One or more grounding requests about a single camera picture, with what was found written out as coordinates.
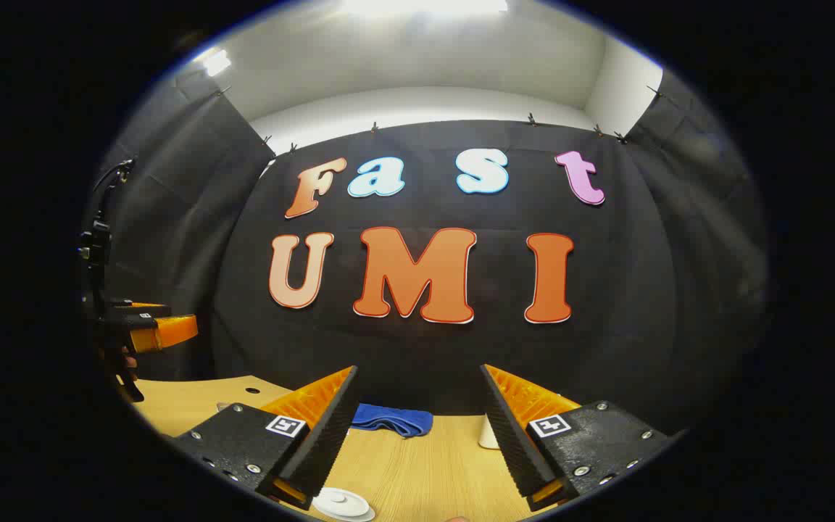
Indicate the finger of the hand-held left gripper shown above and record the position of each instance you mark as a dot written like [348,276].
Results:
[138,311]
[171,332]

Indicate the blue towel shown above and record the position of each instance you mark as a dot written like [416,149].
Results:
[396,419]

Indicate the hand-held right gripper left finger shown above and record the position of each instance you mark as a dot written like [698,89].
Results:
[327,435]

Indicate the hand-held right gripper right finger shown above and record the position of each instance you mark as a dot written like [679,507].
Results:
[515,442]

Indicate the white teacup lid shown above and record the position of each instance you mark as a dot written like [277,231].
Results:
[343,502]

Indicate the black backdrop cloth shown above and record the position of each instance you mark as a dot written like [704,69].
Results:
[425,348]

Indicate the white toaster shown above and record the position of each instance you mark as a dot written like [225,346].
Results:
[488,433]

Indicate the ceiling light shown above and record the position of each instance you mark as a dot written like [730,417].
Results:
[216,62]

